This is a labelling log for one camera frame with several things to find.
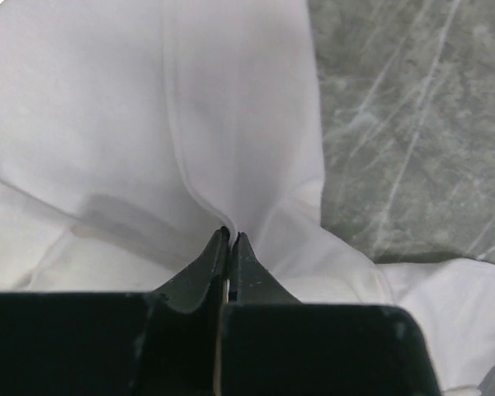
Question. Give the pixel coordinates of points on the white t shirt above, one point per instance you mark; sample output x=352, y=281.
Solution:
x=131, y=130

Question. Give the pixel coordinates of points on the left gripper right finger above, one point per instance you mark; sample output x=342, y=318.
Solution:
x=273, y=344

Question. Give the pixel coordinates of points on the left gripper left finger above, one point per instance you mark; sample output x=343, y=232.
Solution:
x=160, y=342

